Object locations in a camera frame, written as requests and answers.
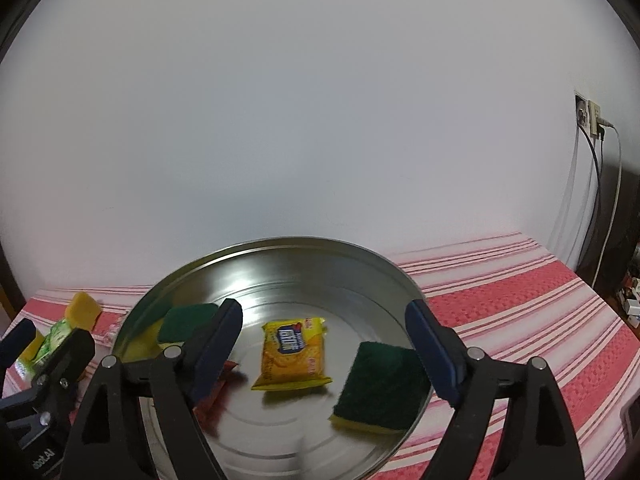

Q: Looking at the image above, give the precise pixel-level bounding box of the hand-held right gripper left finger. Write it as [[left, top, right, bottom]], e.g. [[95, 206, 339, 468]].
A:
[[60, 298, 244, 480]]

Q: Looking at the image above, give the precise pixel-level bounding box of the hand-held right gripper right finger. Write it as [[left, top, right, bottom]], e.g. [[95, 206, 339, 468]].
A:
[[405, 300, 586, 480]]

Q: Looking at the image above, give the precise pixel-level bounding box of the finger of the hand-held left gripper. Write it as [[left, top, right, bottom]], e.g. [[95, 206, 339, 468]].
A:
[[0, 321, 37, 376], [0, 329, 96, 436]]

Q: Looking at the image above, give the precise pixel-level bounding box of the green tea packet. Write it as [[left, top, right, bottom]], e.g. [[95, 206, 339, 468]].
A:
[[15, 317, 76, 378]]

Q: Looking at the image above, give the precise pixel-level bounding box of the round metal tray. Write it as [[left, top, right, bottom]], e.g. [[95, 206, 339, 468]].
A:
[[109, 235, 435, 480]]

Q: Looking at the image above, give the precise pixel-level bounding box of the thick green and yellow sponge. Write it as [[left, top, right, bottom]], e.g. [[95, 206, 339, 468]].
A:
[[157, 302, 221, 356]]

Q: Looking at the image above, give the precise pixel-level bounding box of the clear plastic wrapper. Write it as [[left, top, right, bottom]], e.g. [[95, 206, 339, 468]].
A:
[[97, 312, 126, 346]]

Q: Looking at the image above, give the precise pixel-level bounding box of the red snack packet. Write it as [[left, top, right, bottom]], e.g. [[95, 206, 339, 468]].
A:
[[192, 360, 238, 421]]

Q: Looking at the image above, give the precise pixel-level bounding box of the flat dark green scouring sponge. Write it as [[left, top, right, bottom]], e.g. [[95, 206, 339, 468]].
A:
[[328, 341, 432, 433]]

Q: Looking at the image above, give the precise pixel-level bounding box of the yellow cracker packet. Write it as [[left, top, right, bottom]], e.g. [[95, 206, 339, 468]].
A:
[[251, 316, 333, 392]]

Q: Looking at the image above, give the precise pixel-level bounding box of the red white striped cloth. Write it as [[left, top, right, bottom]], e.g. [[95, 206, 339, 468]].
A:
[[0, 232, 640, 480]]

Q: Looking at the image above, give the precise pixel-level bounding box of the small clutter pile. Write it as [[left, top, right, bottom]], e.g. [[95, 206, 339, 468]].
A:
[[619, 272, 640, 330]]

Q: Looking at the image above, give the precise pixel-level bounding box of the black cable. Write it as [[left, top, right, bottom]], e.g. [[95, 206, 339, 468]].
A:
[[579, 122, 603, 286]]

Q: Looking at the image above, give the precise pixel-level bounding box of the white cable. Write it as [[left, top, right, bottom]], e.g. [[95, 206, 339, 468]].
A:
[[595, 117, 624, 286]]

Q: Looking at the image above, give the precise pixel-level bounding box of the wall socket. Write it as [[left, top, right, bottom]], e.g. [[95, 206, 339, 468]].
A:
[[575, 91, 603, 138]]

